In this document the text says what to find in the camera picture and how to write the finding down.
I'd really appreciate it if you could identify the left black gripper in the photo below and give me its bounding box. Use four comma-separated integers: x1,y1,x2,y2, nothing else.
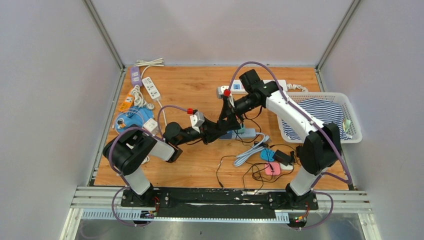
175,116,224,146

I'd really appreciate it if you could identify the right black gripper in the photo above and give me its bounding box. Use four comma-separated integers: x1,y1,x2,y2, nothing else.
218,94,260,133

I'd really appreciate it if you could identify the dark blue cube adapter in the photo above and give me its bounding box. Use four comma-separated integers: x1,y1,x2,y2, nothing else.
219,130,234,140

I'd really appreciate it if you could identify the light blue power strip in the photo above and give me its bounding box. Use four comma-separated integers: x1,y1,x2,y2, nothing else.
231,128,257,140

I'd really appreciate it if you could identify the white power strip blue USB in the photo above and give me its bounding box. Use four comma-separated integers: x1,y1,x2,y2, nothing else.
230,79,309,95

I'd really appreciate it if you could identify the light blue cable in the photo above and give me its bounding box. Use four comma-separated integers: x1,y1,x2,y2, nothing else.
233,132,271,168

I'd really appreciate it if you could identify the white cube adapter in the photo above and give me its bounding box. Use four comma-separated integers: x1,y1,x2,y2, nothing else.
142,118,159,135

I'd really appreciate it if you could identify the black charger with cable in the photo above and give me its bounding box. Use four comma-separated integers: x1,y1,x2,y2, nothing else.
215,150,296,193

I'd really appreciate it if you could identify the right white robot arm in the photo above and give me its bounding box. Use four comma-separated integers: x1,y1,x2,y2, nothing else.
216,69,342,209

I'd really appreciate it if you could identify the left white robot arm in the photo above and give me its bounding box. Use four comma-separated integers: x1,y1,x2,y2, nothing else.
102,120,232,207

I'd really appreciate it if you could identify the small blue charger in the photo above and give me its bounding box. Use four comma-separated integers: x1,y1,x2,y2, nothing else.
259,148,275,162

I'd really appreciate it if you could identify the pink square charger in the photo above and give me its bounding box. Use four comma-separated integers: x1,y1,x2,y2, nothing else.
263,162,281,176

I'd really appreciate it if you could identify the white square charger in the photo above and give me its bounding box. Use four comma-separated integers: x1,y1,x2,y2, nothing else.
279,163,294,171

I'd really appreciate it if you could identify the orange power strip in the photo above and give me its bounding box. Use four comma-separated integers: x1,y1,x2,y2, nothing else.
118,92,134,112

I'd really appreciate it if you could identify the purple power strip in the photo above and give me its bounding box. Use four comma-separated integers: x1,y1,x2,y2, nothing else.
129,66,143,87

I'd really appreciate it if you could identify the striped blue white cloth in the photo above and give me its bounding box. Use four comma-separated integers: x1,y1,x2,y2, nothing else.
297,98,353,140

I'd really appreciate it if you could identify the white plastic basket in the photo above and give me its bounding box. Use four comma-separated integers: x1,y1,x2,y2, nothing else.
287,92,363,144

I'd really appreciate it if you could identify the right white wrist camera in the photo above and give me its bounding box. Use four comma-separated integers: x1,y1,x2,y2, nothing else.
216,85,235,108

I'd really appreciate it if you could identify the white power strip with cord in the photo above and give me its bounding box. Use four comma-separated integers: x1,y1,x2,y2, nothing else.
141,77,162,102

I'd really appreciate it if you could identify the black mounting rail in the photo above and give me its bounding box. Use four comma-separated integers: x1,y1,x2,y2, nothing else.
119,187,319,219

